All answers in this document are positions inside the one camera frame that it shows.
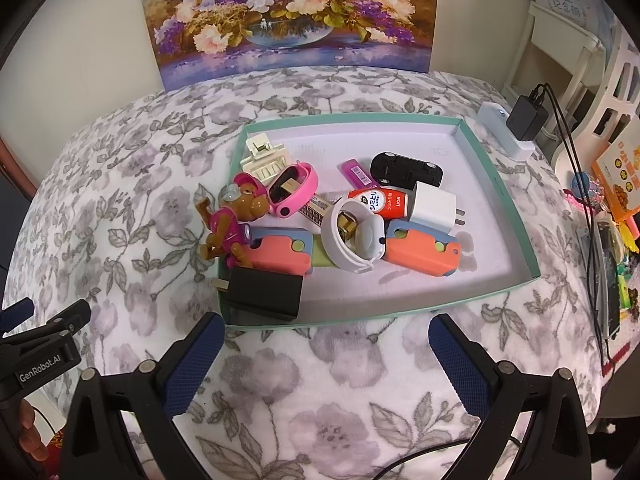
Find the pink wristwatch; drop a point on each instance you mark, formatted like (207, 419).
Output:
(307, 185)

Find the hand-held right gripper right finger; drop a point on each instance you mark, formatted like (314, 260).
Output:
(455, 355)

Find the red and white bottle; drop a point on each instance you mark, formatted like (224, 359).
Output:
(380, 200)

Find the white wristwatch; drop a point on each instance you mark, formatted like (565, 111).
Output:
(370, 240)

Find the orange book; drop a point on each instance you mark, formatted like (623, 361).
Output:
(617, 175)

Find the flower painting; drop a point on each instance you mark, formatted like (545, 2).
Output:
(300, 15)

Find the purple tube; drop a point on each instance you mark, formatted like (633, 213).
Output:
(357, 172)

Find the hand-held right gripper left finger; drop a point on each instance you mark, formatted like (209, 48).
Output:
(197, 355)

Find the blue round badge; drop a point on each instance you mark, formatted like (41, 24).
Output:
(581, 182)

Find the white slatted furniture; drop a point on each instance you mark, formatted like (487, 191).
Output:
(617, 90)

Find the black plug adapter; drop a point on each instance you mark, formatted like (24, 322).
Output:
(525, 117)

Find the black toy car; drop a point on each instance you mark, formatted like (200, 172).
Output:
(405, 167)

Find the dark cabinet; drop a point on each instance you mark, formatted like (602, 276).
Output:
(12, 210)

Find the person's left hand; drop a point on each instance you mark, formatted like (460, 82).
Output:
(30, 430)

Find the white charger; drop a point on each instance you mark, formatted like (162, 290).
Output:
(432, 207)

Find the orange and blue toy knife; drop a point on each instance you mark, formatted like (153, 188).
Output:
(420, 255)

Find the white shelf unit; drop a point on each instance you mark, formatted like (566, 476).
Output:
(555, 50)

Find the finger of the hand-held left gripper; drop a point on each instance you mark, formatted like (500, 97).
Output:
(65, 322)
(15, 312)

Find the black charger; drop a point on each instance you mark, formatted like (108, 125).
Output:
(265, 292)

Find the teal shallow box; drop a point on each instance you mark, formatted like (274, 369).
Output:
(475, 270)

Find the white power strip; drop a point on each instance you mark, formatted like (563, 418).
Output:
(492, 115)

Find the cream hair clip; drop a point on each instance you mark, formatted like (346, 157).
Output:
(265, 165)

